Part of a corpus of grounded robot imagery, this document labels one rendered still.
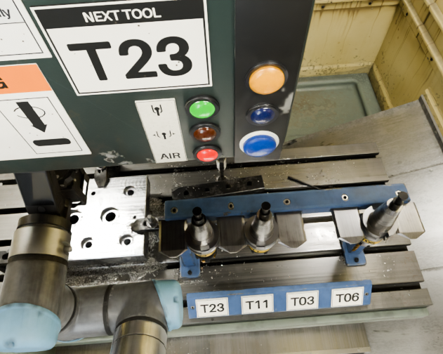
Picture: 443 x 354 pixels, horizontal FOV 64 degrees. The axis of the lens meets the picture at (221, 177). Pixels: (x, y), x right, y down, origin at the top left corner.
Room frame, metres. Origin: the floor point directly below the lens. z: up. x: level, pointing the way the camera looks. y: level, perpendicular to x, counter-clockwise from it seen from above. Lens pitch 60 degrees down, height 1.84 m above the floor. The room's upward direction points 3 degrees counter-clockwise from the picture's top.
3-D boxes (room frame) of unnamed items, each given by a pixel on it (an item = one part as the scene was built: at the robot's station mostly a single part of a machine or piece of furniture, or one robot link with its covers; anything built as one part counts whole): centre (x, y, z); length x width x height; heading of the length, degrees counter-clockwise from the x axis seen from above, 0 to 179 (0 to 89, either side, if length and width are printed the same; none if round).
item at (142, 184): (0.40, 0.35, 0.97); 0.29 x 0.23 x 0.05; 91
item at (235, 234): (0.24, -0.01, 1.21); 0.07 x 0.05 x 0.01; 1
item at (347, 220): (0.24, -0.23, 1.21); 0.07 x 0.05 x 0.01; 1
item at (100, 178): (0.55, 0.33, 0.97); 0.13 x 0.03 x 0.15; 1
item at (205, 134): (0.19, 0.01, 1.60); 0.02 x 0.01 x 0.02; 91
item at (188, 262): (0.29, 0.10, 1.05); 0.10 x 0.05 x 0.30; 1
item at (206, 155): (0.19, 0.01, 1.56); 0.02 x 0.01 x 0.02; 91
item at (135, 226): (0.36, 0.17, 0.97); 0.13 x 0.03 x 0.15; 91
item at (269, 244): (0.24, -0.07, 1.21); 0.06 x 0.06 x 0.03
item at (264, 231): (0.24, -0.07, 1.26); 0.04 x 0.04 x 0.07
